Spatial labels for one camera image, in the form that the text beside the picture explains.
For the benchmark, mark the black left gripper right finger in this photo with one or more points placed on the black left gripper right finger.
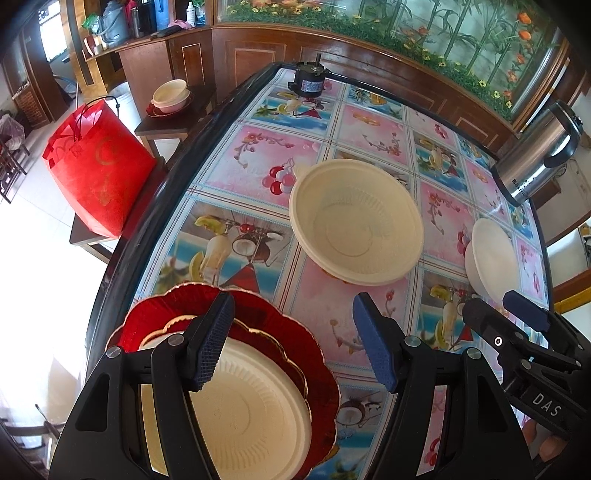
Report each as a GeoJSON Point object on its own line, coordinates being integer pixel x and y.
{"type": "Point", "coordinates": [481, 437]}

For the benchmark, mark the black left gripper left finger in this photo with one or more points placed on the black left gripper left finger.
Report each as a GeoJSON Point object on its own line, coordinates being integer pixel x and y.
{"type": "Point", "coordinates": [104, 436]}

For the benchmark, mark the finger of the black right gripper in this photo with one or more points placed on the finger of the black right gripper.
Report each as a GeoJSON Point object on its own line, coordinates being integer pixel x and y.
{"type": "Point", "coordinates": [511, 342]}
{"type": "Point", "coordinates": [561, 336]}

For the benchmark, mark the cream ribbed plate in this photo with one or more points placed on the cream ribbed plate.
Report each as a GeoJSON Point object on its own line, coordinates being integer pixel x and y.
{"type": "Point", "coordinates": [254, 421]}

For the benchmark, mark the small red gold-rimmed plate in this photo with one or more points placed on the small red gold-rimmed plate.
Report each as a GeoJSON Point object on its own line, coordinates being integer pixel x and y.
{"type": "Point", "coordinates": [255, 338]}

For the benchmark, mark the cream ribbed deep bowl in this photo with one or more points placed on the cream ribbed deep bowl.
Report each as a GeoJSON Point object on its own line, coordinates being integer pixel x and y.
{"type": "Point", "coordinates": [357, 222]}

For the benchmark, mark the stacked bowls on side table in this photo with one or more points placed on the stacked bowls on side table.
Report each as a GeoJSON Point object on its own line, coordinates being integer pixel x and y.
{"type": "Point", "coordinates": [169, 98]}

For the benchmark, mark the stainless steel kettle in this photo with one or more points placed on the stainless steel kettle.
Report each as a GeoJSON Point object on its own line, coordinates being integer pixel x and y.
{"type": "Point", "coordinates": [550, 140]}

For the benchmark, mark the dark wooden stool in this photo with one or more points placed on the dark wooden stool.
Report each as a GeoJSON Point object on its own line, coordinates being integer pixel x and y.
{"type": "Point", "coordinates": [94, 244]}

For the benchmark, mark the large red glass plate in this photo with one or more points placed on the large red glass plate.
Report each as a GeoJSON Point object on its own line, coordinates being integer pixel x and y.
{"type": "Point", "coordinates": [192, 298]}

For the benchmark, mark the red gift bag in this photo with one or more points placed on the red gift bag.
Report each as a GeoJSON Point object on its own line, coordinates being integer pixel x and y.
{"type": "Point", "coordinates": [99, 166]}

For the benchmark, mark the small wooden side table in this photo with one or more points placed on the small wooden side table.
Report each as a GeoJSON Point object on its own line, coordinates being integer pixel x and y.
{"type": "Point", "coordinates": [157, 125]}

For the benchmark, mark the small black motor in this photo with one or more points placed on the small black motor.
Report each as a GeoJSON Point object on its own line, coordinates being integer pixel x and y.
{"type": "Point", "coordinates": [309, 78]}

